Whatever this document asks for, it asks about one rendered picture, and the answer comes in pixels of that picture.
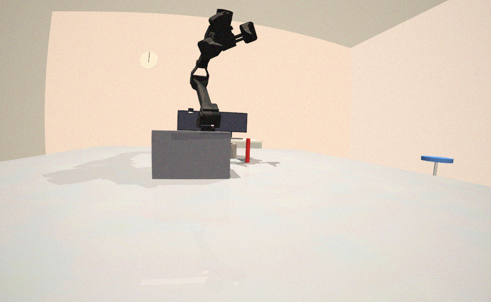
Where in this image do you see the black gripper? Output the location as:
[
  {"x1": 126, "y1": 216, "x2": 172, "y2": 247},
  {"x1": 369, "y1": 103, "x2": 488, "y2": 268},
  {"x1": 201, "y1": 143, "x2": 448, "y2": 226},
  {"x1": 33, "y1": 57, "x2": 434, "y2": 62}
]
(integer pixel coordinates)
[{"x1": 198, "y1": 22, "x2": 257, "y2": 61}]

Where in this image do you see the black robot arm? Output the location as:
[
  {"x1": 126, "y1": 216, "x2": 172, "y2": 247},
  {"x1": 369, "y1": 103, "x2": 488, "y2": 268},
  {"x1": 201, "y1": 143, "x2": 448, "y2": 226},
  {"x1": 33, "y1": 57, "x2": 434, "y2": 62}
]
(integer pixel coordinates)
[{"x1": 190, "y1": 9, "x2": 233, "y2": 132}]

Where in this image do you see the red peg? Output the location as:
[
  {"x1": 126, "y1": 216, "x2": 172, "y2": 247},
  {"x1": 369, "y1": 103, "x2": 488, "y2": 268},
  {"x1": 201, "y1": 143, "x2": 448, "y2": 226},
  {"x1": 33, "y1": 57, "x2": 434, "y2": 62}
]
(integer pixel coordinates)
[{"x1": 245, "y1": 138, "x2": 251, "y2": 163}]

